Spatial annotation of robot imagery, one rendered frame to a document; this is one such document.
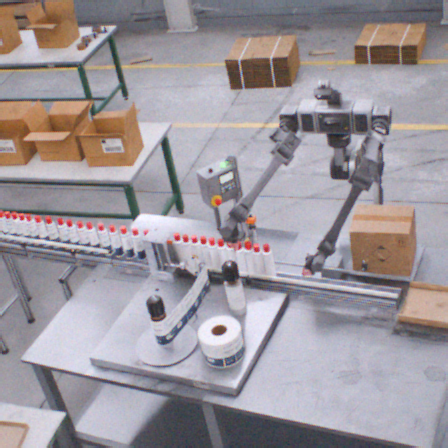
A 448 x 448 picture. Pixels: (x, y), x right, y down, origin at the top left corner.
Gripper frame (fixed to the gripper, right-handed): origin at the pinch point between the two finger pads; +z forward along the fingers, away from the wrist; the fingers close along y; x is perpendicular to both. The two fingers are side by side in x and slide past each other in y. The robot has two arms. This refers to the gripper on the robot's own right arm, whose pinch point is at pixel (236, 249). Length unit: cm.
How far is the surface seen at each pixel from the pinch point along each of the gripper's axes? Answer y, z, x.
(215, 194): -16.7, -17.4, 20.8
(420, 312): 86, 36, 11
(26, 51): -352, 34, 316
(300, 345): 36, 37, -22
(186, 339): -18, 31, -35
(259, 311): 10.1, 31.5, -7.6
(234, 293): 1.0, 17.2, -12.6
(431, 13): -13, 100, 568
